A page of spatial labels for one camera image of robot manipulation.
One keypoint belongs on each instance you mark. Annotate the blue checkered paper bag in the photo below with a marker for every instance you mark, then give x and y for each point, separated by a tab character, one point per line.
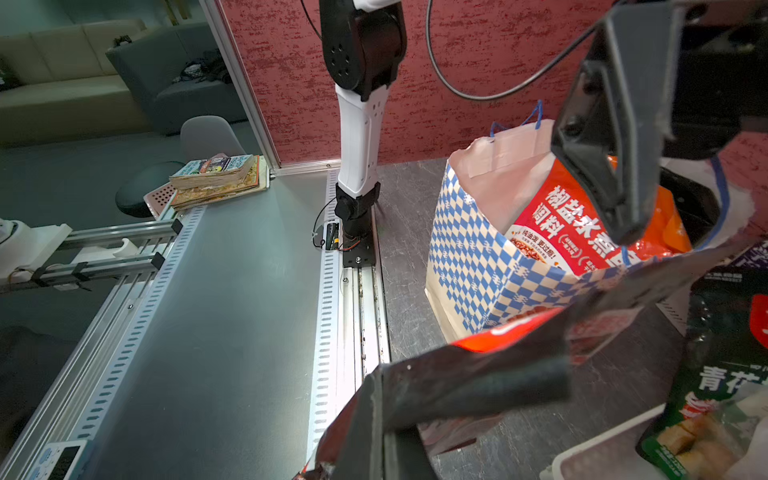
477	279

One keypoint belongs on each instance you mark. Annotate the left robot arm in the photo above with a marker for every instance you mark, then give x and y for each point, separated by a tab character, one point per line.
363	44

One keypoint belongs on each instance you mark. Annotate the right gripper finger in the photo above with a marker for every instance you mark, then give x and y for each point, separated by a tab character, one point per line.
373	452

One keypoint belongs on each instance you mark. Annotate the stack of magazines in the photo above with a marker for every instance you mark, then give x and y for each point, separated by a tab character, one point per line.
218	178

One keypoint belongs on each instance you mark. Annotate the black red condiment packet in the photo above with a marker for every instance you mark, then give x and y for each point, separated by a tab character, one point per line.
718	395

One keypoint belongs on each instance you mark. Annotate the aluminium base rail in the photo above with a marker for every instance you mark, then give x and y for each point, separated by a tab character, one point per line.
224	351

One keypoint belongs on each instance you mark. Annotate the dark condiment packet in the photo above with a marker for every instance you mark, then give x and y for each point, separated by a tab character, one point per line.
451	394

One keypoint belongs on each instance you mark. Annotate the orange condiment packet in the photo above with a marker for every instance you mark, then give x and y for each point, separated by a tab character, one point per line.
560	227

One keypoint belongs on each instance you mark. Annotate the grey chair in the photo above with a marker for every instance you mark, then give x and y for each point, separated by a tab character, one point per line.
201	137

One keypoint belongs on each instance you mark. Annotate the beige sofa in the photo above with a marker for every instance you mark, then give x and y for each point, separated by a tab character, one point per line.
68	88

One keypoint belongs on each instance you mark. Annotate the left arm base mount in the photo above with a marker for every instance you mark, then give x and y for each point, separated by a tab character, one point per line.
347	226

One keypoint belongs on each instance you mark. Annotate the left corner metal post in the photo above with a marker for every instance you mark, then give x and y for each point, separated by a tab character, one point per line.
226	43

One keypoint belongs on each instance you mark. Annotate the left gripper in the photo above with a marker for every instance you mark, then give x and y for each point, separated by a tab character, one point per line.
611	130

